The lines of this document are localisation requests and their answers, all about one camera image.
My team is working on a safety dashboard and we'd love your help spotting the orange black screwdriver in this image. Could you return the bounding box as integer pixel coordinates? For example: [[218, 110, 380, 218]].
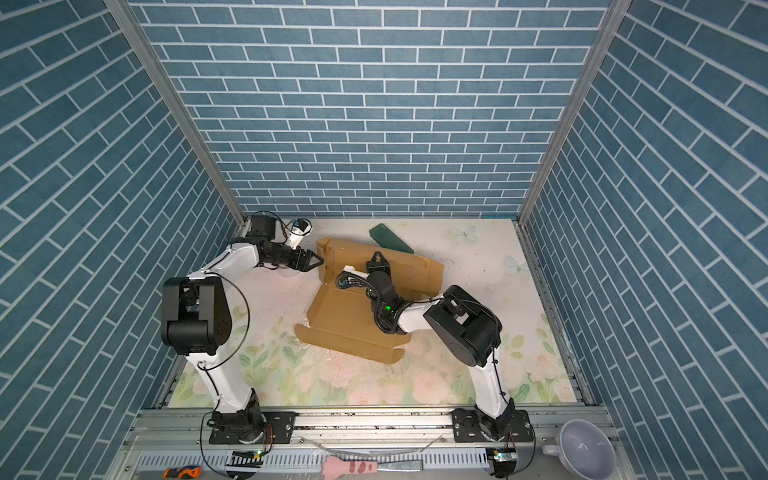
[[163, 465, 202, 480]]

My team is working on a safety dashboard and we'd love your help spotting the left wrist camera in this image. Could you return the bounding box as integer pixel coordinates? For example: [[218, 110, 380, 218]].
[[286, 218, 312, 249]]

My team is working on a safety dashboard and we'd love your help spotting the dark green flat block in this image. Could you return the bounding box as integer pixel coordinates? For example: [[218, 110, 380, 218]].
[[369, 223, 414, 254]]

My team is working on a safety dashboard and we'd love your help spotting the pink handled knife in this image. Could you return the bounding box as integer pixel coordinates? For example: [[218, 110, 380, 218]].
[[321, 457, 423, 480]]

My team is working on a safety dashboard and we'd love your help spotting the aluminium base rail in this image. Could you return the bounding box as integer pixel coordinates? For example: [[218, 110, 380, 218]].
[[107, 404, 631, 480]]

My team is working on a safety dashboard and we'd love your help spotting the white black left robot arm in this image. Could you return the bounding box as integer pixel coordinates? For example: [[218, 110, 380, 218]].
[[160, 211, 323, 444]]

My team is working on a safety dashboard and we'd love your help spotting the brown cardboard box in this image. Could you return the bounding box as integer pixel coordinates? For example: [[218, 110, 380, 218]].
[[295, 237, 444, 364]]

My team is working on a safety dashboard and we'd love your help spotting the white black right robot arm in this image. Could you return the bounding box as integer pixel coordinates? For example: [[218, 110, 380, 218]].
[[335, 251, 535, 442]]

